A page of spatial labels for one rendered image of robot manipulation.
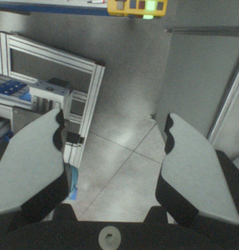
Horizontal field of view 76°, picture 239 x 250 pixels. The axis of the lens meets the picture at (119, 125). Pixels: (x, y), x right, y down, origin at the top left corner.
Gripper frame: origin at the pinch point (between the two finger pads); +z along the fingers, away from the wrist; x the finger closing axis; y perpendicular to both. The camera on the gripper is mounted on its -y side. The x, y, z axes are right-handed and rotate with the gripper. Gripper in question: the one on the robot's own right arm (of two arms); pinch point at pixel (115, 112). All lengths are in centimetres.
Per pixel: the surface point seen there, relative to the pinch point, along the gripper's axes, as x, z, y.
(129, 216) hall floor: 33, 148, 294
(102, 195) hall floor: -16, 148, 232
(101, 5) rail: -7, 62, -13
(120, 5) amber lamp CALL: 0.1, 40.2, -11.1
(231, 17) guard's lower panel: 46, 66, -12
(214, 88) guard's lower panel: 46, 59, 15
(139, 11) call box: 5.3, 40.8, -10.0
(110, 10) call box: -2.5, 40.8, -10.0
